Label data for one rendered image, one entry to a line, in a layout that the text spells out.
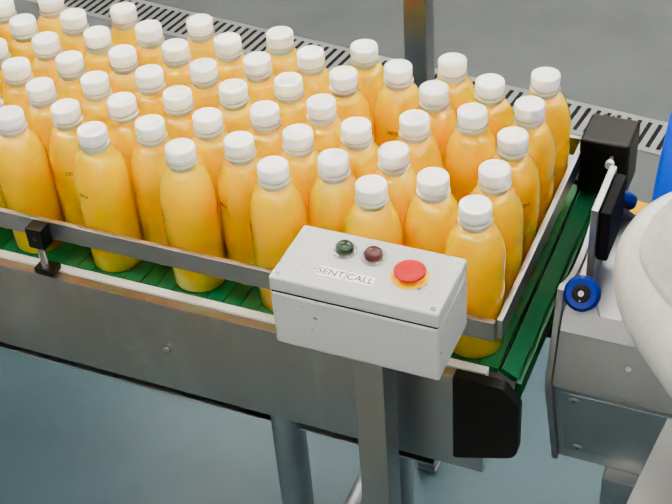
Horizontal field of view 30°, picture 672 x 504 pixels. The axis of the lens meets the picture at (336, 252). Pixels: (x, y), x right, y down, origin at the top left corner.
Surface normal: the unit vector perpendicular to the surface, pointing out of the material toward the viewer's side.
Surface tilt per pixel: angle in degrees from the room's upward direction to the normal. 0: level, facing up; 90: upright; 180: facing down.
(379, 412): 90
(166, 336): 90
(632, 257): 58
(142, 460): 0
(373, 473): 90
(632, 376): 71
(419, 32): 90
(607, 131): 0
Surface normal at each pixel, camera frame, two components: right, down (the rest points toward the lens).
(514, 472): -0.07, -0.77
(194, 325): -0.39, 0.60
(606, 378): -0.39, 0.31
